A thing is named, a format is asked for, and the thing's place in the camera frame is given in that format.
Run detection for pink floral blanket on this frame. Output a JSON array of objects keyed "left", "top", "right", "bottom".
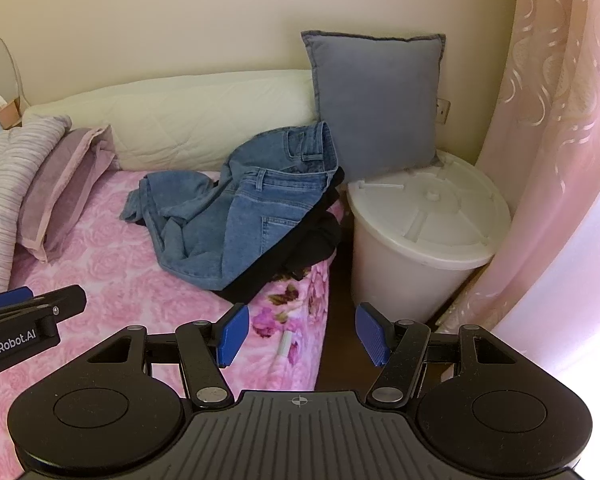
[{"left": 0, "top": 171, "right": 330, "bottom": 479}]

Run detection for blue denim jeans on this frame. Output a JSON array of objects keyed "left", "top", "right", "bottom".
[{"left": 120, "top": 122, "right": 343, "bottom": 292}]

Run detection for round mirror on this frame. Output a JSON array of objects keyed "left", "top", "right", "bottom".
[{"left": 0, "top": 37, "right": 28, "bottom": 110}]

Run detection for mauve pillow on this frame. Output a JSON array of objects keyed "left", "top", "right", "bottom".
[{"left": 17, "top": 126, "right": 116, "bottom": 262}]

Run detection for cream quilted headboard pillow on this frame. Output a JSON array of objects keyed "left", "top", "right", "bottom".
[{"left": 23, "top": 70, "right": 316, "bottom": 171}]

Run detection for wall socket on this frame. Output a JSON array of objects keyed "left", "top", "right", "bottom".
[{"left": 436, "top": 98, "right": 451, "bottom": 125}]

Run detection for lilac striped duvet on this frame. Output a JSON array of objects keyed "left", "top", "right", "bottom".
[{"left": 0, "top": 116, "right": 72, "bottom": 292}]

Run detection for grey-blue square cushion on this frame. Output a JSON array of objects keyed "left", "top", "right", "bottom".
[{"left": 301, "top": 30, "right": 445, "bottom": 182}]

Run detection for pink patterned curtain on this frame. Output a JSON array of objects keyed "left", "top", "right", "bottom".
[{"left": 437, "top": 0, "right": 600, "bottom": 334}]

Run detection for white lidded bucket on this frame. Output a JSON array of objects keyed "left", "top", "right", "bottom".
[{"left": 348, "top": 152, "right": 510, "bottom": 322}]

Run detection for black garment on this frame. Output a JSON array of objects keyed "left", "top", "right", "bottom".
[{"left": 214, "top": 167, "right": 344, "bottom": 304}]

